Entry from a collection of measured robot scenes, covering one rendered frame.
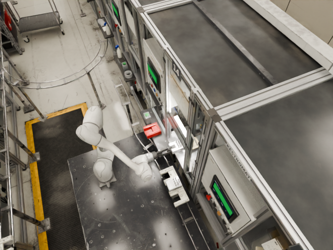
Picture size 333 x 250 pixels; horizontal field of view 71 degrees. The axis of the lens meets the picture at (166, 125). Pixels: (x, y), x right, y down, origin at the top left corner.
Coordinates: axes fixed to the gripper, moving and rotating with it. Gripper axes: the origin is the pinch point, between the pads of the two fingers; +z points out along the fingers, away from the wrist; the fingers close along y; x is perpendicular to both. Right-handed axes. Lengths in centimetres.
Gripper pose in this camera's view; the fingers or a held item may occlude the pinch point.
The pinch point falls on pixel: (172, 148)
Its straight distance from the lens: 223.4
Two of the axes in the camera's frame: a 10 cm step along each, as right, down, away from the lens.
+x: -4.0, -7.6, 5.2
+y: -0.3, -5.5, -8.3
